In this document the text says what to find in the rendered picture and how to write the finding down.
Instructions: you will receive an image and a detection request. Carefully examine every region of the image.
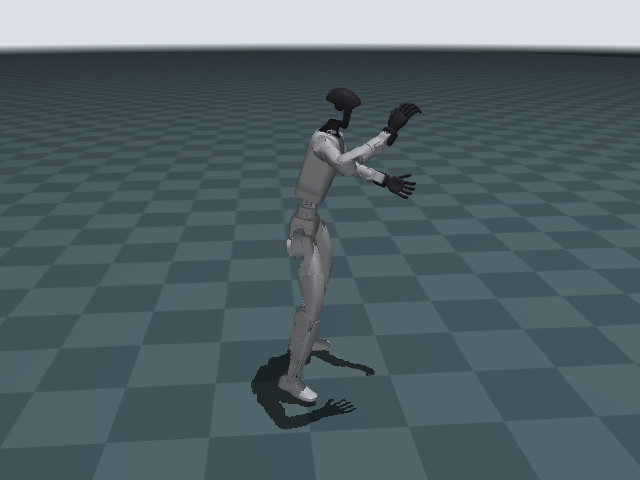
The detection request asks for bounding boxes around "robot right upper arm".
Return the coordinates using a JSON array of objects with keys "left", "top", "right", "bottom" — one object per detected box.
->
[{"left": 312, "top": 138, "right": 357, "bottom": 177}]

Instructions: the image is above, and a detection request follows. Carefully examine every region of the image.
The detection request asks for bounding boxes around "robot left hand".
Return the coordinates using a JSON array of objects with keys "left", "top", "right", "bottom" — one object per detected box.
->
[{"left": 373, "top": 171, "right": 416, "bottom": 199}]

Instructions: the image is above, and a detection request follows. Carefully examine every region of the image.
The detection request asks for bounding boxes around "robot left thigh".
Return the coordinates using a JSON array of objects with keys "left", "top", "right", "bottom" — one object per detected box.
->
[{"left": 314, "top": 219, "right": 332, "bottom": 290}]

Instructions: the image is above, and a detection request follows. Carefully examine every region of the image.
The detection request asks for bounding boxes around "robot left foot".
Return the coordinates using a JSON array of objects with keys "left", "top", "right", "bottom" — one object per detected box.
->
[{"left": 289, "top": 338, "right": 330, "bottom": 351}]

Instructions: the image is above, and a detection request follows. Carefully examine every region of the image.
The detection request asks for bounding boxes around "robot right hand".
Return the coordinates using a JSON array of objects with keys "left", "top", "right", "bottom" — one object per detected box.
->
[{"left": 382, "top": 103, "right": 422, "bottom": 146}]

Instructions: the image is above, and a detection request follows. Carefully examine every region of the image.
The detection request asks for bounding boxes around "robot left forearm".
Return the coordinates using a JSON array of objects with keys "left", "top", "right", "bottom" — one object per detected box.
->
[{"left": 352, "top": 161, "right": 385, "bottom": 184}]

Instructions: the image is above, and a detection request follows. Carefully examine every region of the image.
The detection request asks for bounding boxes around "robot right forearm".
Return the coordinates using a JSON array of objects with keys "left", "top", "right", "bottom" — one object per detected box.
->
[{"left": 337, "top": 131, "right": 395, "bottom": 165}]

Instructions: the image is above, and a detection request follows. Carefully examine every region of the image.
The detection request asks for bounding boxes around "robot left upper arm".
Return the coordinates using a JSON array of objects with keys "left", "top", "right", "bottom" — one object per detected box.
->
[{"left": 339, "top": 132, "right": 348, "bottom": 153}]

